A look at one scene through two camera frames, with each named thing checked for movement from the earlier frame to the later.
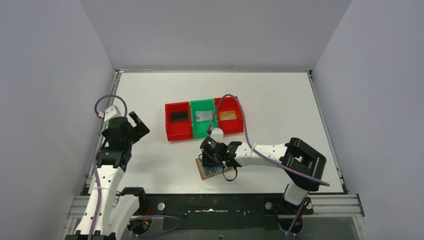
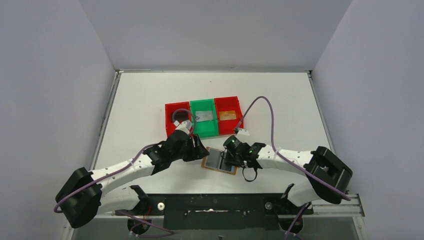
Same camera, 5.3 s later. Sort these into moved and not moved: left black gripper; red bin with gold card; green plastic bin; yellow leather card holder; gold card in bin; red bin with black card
Moved: yellow leather card holder; left black gripper
Not moved: red bin with black card; gold card in bin; red bin with gold card; green plastic bin
